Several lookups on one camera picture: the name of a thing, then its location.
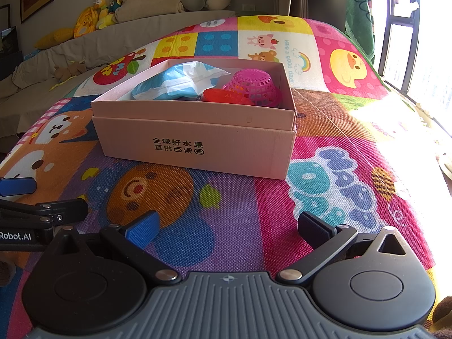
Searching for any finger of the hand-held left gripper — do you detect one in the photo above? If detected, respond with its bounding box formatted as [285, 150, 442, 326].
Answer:
[0, 198, 89, 229]
[0, 177, 37, 196]

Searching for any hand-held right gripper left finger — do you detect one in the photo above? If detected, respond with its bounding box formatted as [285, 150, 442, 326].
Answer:
[53, 210, 179, 283]

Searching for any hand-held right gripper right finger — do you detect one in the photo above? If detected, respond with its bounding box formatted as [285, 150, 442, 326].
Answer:
[277, 211, 407, 283]

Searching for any pink cardboard box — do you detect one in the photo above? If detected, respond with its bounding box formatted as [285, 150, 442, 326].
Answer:
[91, 59, 297, 180]

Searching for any blue tissue packet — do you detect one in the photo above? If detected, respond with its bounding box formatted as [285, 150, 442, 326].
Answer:
[132, 61, 232, 102]

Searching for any red plastic toy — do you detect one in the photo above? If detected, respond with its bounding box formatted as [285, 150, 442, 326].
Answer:
[202, 88, 255, 107]

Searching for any pink plastic basket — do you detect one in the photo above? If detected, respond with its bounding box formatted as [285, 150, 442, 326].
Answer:
[222, 69, 283, 108]

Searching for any colourful printed play mat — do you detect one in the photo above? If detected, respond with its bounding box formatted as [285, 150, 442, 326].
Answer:
[0, 15, 452, 339]

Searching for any beige covered sofa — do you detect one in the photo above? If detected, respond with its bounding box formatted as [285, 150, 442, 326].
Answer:
[0, 9, 237, 138]

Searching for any brown plush toy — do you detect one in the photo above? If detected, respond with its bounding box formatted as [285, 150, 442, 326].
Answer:
[53, 60, 87, 82]

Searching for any dark monitor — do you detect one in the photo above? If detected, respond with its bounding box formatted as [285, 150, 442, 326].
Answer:
[0, 25, 23, 82]

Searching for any white dish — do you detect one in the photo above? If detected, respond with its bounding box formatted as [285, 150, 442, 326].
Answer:
[438, 159, 452, 184]

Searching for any yellow pillow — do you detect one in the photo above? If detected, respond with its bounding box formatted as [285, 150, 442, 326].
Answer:
[34, 27, 75, 50]

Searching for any yellow duck plush toy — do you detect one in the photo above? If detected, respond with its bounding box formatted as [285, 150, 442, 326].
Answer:
[92, 0, 117, 31]

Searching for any green printed cloth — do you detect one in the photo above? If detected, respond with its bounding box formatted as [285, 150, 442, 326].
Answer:
[345, 0, 377, 64]

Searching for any black window frame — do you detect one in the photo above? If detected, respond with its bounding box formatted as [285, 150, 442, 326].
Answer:
[378, 0, 452, 107]

